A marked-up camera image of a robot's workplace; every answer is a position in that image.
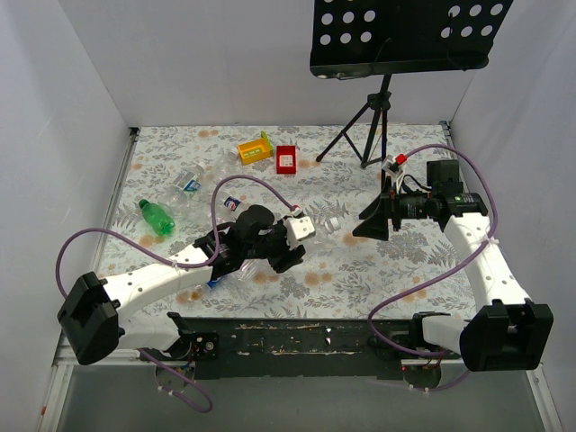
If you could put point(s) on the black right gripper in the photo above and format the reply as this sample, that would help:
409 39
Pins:
389 210

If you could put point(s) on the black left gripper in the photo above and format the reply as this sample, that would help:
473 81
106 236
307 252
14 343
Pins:
283 251

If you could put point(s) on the clear bottle blue cap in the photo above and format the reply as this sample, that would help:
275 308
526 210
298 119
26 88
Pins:
246 272

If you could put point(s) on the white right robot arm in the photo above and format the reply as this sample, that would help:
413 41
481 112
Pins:
509 331

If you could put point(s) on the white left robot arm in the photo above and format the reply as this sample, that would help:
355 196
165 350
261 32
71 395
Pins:
221 251

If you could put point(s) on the clear Pepsi bottle black cap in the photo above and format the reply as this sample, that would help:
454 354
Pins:
227 208

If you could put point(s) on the large clear crumpled bottle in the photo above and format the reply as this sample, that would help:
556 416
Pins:
191 207

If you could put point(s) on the large clear bottle white cap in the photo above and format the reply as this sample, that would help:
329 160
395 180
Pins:
222 167

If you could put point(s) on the clear bottle green-blue label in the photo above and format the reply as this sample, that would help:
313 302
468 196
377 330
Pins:
190 178

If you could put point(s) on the green plastic bottle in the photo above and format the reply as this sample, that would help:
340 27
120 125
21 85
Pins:
157 218

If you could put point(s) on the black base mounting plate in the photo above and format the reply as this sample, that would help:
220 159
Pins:
243 348

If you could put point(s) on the red plastic bin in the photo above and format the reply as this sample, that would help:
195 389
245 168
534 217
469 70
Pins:
286 163

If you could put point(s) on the yellow plastic bin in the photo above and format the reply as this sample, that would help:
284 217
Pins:
252 152

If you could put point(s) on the green plastic bin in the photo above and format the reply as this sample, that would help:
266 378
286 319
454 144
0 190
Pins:
269 147

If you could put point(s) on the black music stand tripod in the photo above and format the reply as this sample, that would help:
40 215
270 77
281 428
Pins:
358 39

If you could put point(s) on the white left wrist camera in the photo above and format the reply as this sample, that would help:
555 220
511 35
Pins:
301 229

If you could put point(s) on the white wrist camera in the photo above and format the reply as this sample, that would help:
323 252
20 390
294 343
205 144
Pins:
301 229
394 168

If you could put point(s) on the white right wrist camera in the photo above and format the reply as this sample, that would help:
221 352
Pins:
394 168

